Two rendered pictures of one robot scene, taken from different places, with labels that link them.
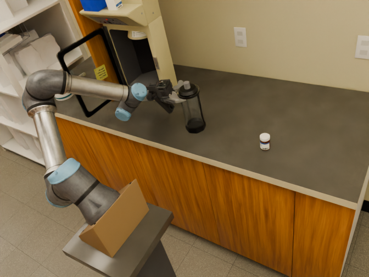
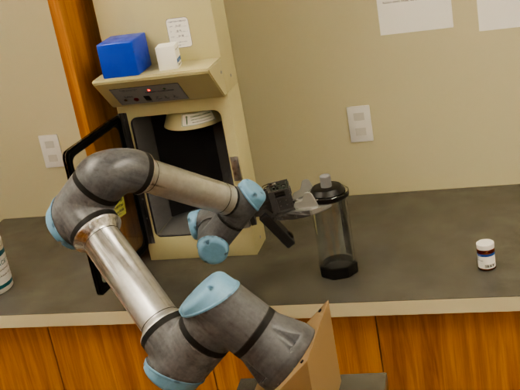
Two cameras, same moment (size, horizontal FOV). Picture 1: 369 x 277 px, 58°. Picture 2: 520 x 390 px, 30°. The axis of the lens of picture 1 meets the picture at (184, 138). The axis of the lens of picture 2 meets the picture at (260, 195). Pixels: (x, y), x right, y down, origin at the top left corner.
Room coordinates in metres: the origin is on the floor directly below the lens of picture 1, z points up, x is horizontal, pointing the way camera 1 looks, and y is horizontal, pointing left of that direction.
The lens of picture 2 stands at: (-0.69, 1.04, 2.05)
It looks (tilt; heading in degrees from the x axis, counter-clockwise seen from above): 21 degrees down; 335
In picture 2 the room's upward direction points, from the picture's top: 10 degrees counter-clockwise
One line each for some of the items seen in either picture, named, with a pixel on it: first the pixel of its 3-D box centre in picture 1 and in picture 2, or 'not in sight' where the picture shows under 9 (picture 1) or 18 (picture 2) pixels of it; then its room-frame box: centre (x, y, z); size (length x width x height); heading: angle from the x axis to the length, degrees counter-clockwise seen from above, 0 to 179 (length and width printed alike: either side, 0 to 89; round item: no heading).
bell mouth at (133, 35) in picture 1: (142, 27); (193, 111); (1.75, 0.07, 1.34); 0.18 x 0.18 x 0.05
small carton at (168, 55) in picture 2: (113, 1); (168, 56); (1.62, 0.16, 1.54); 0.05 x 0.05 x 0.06; 56
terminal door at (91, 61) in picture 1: (94, 73); (108, 203); (1.67, 0.39, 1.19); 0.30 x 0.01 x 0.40; 133
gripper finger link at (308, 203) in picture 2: (175, 96); (310, 202); (1.30, -0.01, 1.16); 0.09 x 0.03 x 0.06; 39
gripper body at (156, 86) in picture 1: (160, 91); (271, 203); (1.38, 0.06, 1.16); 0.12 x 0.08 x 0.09; 63
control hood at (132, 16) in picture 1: (113, 18); (159, 87); (1.64, 0.19, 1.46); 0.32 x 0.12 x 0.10; 48
